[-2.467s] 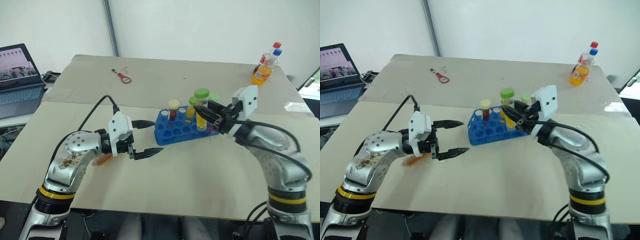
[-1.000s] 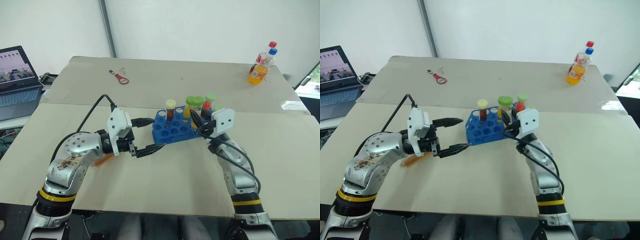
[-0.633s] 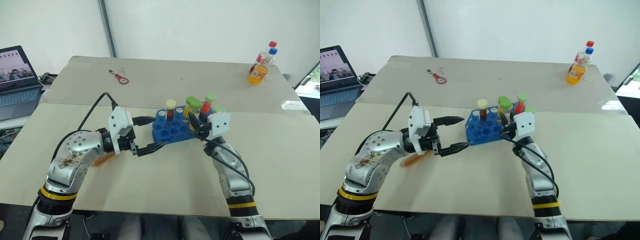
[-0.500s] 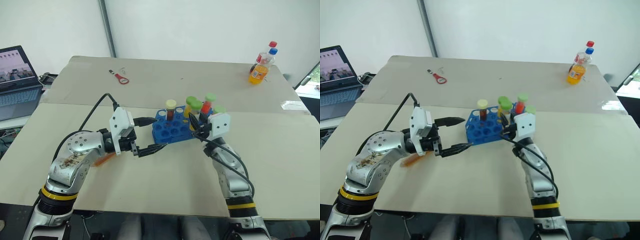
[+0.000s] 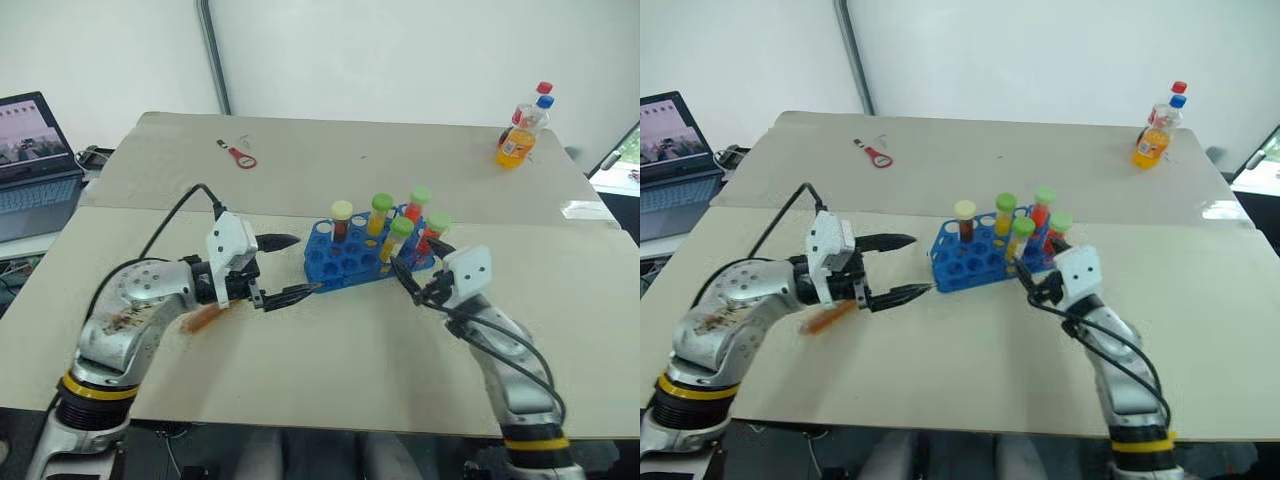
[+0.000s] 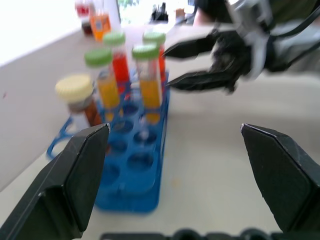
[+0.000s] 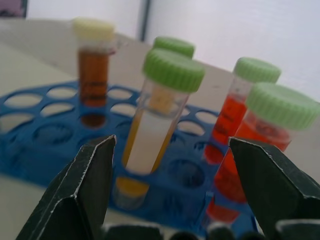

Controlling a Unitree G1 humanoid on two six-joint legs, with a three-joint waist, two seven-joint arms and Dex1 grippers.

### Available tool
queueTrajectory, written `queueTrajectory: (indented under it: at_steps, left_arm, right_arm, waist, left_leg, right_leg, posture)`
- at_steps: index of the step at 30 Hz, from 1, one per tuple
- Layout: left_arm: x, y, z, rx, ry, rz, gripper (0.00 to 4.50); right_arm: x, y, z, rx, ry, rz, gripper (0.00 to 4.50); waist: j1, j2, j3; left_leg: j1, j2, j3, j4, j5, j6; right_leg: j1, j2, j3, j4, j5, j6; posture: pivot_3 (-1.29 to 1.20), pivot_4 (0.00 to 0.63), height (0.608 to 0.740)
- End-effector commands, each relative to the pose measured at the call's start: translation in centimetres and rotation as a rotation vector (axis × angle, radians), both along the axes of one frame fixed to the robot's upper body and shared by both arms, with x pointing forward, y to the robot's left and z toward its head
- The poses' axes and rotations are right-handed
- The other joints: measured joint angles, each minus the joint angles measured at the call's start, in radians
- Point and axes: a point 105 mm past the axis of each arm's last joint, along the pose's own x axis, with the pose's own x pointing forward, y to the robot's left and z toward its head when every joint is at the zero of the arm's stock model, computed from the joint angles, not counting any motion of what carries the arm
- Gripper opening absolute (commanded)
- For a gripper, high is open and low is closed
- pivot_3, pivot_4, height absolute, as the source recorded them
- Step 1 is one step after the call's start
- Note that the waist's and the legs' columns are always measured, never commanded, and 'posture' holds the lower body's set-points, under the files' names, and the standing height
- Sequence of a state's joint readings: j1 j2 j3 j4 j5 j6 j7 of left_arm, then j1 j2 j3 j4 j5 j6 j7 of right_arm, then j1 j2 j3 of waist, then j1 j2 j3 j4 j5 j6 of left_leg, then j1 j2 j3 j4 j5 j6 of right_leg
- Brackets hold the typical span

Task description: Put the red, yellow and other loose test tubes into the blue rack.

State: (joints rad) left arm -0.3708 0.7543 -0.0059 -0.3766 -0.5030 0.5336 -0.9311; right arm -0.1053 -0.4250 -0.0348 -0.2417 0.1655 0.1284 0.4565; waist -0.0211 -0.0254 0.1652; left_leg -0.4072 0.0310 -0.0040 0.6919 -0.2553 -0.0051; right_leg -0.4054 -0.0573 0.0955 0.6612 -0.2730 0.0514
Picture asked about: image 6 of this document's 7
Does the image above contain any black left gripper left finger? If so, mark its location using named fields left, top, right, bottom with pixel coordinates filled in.
left=0, top=123, right=112, bottom=240

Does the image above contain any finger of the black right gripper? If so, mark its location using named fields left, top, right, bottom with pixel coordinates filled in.
left=161, top=27, right=221, bottom=62
left=166, top=69, right=238, bottom=95

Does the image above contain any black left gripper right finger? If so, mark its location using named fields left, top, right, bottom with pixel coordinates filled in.
left=240, top=123, right=320, bottom=240

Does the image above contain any green-capped red test tube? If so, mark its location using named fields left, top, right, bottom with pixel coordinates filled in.
left=142, top=31, right=168, bottom=88
left=103, top=31, right=131, bottom=96

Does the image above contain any green-capped yellow test tube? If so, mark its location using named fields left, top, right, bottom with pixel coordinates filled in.
left=84, top=47, right=124, bottom=122
left=131, top=43, right=163, bottom=125

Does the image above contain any blue test tube rack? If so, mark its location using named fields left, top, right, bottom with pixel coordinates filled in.
left=46, top=71, right=171, bottom=214

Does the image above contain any cream-capped brown test tube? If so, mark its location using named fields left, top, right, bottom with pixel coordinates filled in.
left=54, top=74, right=104, bottom=131

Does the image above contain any dark background equipment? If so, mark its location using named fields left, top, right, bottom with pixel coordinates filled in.
left=149, top=1, right=170, bottom=24

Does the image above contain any orange liquid bottle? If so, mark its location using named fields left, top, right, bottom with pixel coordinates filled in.
left=89, top=0, right=112, bottom=42

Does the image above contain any dark red liquid bottle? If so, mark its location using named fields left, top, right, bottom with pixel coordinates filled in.
left=80, top=20, right=94, bottom=36

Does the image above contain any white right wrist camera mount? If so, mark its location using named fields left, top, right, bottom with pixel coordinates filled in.
left=216, top=0, right=275, bottom=81

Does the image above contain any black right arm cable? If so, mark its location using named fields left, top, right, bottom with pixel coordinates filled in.
left=271, top=4, right=320, bottom=38

